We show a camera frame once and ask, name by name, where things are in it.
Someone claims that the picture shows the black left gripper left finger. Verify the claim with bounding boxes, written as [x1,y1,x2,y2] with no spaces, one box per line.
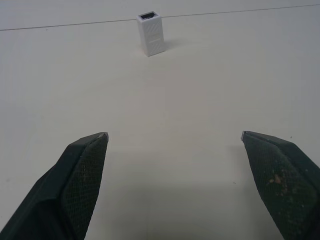
[0,131,110,240]

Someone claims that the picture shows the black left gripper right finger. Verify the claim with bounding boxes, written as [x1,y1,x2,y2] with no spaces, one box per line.
[240,130,320,240]

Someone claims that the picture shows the small white plastic box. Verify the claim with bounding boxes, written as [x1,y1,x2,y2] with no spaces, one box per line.
[136,10,167,57]

